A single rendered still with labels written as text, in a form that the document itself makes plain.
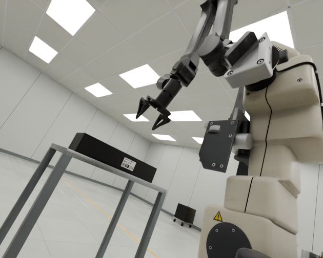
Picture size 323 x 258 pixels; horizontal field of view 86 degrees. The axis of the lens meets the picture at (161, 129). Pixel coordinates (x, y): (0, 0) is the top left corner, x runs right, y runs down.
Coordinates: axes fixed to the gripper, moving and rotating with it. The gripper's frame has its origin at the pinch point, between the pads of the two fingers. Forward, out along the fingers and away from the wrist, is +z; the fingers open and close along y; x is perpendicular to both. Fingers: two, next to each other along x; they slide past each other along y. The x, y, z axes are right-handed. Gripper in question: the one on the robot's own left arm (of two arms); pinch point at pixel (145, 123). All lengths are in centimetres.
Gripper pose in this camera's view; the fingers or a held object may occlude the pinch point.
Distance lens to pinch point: 68.6
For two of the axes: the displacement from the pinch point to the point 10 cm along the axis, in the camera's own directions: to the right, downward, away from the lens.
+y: -6.8, -4.8, -5.5
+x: 4.0, 3.8, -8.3
